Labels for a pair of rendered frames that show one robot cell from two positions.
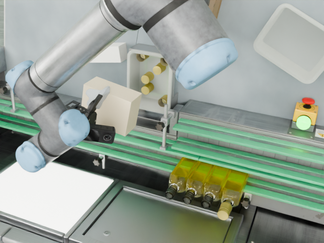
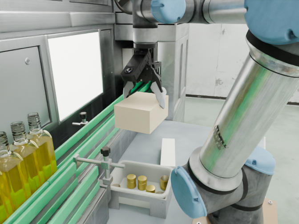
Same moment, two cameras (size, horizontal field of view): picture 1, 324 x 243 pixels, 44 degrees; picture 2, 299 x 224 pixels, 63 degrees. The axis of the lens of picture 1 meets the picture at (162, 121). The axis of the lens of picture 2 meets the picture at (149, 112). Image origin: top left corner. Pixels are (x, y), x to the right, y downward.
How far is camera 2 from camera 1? 79 cm
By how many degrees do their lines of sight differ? 46
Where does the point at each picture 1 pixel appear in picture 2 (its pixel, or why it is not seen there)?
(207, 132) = (78, 197)
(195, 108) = (102, 211)
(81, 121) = (173, 9)
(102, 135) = (131, 67)
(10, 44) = (174, 123)
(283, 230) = not seen: outside the picture
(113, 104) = (148, 103)
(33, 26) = (187, 134)
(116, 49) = (171, 165)
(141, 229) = (10, 87)
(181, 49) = not seen: outside the picture
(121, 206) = (38, 99)
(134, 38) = not seen: hidden behind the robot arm
